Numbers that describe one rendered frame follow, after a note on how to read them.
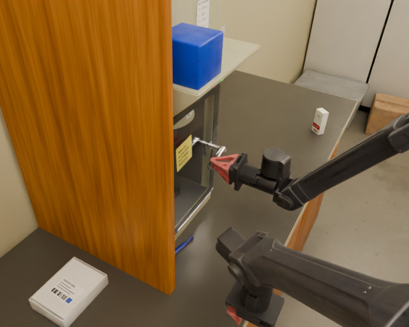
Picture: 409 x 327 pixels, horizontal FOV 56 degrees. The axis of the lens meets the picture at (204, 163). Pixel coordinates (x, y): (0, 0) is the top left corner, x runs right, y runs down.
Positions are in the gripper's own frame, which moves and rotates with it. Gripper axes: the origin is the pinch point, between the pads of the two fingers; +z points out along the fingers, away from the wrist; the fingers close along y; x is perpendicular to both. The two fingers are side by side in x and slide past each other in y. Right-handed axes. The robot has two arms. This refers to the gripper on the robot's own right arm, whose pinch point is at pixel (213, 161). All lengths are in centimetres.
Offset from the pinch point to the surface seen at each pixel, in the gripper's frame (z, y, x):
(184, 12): 5.3, 43.2, -2.6
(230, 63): -4.7, 32.5, -3.5
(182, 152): 4.1, 10.6, 8.2
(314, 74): 36, -151, -249
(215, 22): 5.5, 34.0, -15.6
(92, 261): 21.5, -16.4, 36.4
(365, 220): -48, -149, -106
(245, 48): -3.8, 30.0, -13.5
